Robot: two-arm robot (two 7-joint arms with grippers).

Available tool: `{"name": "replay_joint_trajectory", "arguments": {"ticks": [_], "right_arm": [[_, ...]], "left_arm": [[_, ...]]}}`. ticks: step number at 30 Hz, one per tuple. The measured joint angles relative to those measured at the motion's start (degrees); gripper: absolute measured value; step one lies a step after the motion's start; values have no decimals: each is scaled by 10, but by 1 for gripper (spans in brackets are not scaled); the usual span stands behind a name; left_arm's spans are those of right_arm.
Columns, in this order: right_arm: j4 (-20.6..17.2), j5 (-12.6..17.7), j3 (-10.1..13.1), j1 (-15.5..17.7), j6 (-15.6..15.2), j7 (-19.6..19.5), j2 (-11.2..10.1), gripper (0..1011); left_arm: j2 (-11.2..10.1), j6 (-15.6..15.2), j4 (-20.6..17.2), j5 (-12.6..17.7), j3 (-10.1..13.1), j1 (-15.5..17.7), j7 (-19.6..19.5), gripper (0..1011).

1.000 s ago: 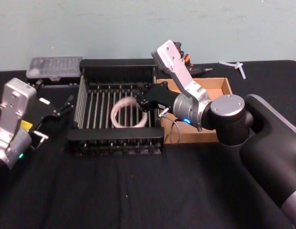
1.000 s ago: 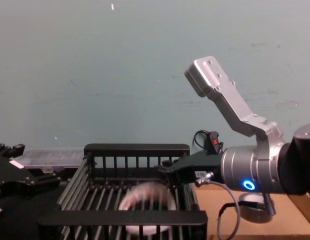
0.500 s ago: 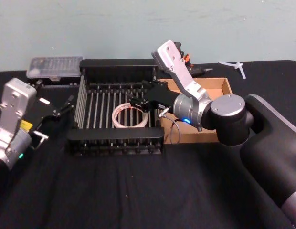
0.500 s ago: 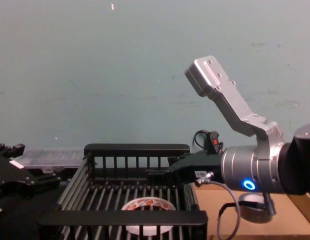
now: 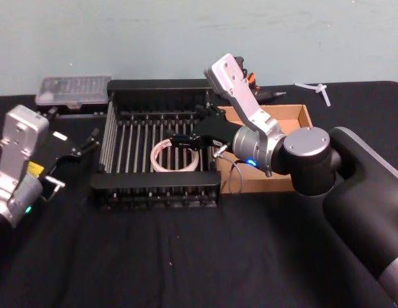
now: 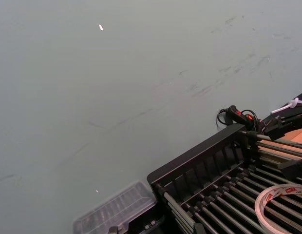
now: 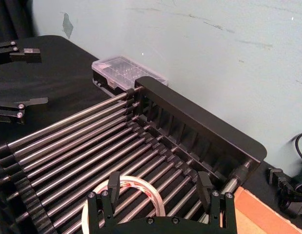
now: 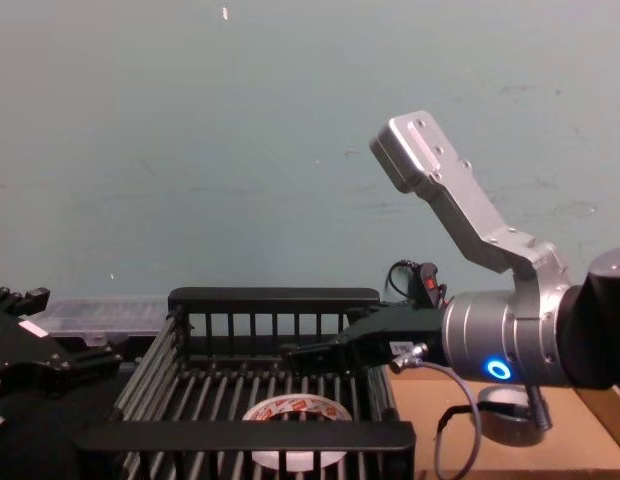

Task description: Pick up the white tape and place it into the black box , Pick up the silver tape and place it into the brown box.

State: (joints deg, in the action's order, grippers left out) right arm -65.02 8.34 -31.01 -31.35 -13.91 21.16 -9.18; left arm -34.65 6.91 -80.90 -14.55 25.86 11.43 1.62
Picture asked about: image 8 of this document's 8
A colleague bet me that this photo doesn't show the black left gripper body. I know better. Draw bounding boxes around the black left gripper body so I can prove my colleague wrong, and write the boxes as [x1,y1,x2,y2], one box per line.
[0,303,74,401]

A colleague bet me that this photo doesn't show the black rack with steel bars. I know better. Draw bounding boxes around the black rack with steel bars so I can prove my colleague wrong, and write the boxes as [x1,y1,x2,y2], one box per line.
[72,287,417,480]

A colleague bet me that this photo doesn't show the thin dark gripper cable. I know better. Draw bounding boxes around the thin dark gripper cable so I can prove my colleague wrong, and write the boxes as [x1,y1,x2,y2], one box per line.
[388,342,530,480]

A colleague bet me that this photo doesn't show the shallow brown cardboard tray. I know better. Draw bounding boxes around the shallow brown cardboard tray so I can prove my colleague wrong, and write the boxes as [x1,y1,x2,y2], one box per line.
[388,367,620,480]

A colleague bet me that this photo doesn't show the black corded tool red switch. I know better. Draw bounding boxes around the black corded tool red switch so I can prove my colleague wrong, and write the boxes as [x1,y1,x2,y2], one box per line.
[384,259,449,307]

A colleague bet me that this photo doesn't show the clear plastic case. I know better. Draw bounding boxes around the clear plastic case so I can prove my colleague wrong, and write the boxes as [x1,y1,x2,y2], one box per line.
[23,297,175,347]

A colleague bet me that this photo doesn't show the roll of silver tape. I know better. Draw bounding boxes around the roll of silver tape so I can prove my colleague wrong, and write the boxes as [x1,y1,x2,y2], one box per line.
[469,387,547,447]

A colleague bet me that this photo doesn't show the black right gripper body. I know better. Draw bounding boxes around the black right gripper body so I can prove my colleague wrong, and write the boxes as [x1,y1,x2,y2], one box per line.
[338,302,447,374]

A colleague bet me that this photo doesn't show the roll of white tape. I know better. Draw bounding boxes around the roll of white tape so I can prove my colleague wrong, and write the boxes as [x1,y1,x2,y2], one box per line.
[242,393,352,472]

